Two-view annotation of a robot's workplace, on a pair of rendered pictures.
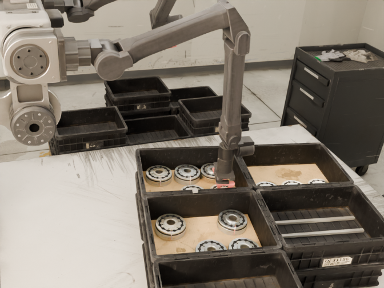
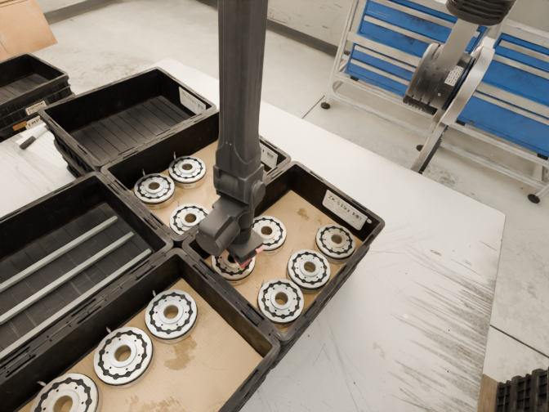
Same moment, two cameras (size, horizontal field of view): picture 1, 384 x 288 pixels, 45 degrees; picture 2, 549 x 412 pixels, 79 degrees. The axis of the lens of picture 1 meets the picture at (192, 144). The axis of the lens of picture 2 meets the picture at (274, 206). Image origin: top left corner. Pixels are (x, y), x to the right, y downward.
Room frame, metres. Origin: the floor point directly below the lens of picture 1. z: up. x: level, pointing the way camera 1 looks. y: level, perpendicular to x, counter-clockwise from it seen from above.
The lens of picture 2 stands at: (1.72, -0.35, 1.55)
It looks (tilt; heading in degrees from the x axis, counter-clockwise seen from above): 50 degrees down; 135
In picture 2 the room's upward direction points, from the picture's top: 12 degrees clockwise
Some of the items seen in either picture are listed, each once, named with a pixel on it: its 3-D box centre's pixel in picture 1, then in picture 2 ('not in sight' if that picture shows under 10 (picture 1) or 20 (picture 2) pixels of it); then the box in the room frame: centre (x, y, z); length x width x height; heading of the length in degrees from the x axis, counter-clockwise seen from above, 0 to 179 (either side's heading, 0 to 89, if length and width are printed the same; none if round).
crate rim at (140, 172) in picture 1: (191, 170); (290, 235); (1.44, -0.01, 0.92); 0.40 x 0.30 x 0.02; 103
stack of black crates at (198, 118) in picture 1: (211, 136); not in sight; (2.65, -0.12, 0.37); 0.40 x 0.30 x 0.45; 114
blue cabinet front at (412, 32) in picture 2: not in sight; (405, 53); (0.54, 1.70, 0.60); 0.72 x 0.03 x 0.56; 24
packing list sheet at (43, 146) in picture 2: not in sight; (76, 128); (0.57, -0.29, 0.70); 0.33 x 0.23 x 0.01; 114
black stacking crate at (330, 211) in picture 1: (319, 226); (55, 273); (1.24, -0.47, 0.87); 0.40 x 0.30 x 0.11; 103
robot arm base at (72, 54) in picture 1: (72, 54); not in sight; (1.14, 0.33, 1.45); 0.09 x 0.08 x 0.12; 24
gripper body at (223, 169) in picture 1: (224, 165); (238, 228); (1.39, -0.12, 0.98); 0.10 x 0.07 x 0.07; 8
